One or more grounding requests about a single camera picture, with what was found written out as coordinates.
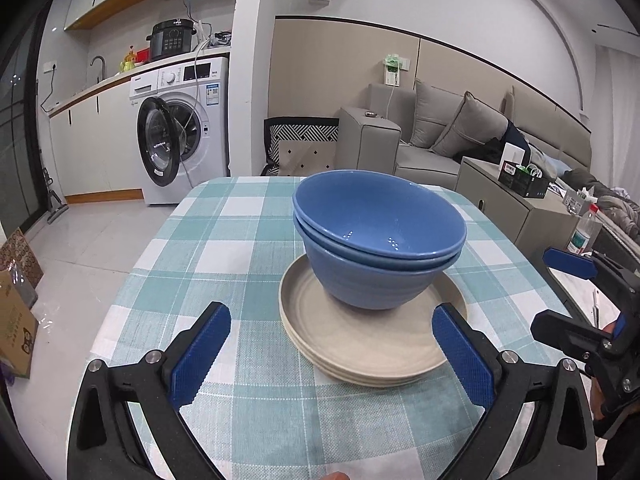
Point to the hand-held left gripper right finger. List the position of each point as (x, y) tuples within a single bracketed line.
[(465, 355)]

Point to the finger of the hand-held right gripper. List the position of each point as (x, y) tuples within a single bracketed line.
[(570, 262), (555, 330)]

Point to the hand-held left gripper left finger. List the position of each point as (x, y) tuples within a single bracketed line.
[(200, 355)]

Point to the beige plate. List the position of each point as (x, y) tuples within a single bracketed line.
[(385, 384), (400, 340), (385, 378)]

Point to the white marble side table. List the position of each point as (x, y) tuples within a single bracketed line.
[(570, 290)]

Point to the clear water bottle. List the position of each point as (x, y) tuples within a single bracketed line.
[(582, 237)]

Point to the white green tissue box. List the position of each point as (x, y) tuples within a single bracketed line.
[(575, 200)]

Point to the grey blanket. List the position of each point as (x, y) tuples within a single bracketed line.
[(610, 205)]

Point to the black box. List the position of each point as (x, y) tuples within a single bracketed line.
[(525, 187)]

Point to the grey bedside cabinet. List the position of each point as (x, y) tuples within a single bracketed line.
[(500, 210)]

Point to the teal white checked tablecloth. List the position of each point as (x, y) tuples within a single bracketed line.
[(240, 260)]

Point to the dark navy cushion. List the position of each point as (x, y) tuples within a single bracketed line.
[(512, 137)]

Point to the black garment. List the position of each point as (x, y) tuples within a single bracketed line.
[(487, 150)]

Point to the grey cushion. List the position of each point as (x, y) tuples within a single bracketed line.
[(470, 127), (435, 115)]

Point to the grey sofa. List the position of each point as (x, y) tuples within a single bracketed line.
[(425, 165)]

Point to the plain cardboard box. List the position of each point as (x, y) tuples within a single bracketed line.
[(15, 330)]

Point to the floor mop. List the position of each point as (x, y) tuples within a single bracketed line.
[(56, 212)]

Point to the brown patterned box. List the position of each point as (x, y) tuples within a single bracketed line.
[(20, 260)]

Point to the white washing machine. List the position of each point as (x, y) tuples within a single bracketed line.
[(205, 130)]

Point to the white lower kitchen cabinets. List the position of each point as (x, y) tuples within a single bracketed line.
[(95, 145)]

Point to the folded patterned floor mat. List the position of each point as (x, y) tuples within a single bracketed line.
[(300, 132)]

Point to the white power strip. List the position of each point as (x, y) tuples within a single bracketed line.
[(392, 77)]

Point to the green plug adapter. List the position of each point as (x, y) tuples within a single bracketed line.
[(392, 62)]

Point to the dark glass door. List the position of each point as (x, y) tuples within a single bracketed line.
[(20, 150)]

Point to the kitchen faucet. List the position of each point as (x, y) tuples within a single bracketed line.
[(104, 72)]

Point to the yellow teapot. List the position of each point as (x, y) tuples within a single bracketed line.
[(129, 64)]

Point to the red container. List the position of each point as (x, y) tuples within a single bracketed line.
[(143, 56)]

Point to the black pressure cooker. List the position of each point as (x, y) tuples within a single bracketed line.
[(172, 40)]

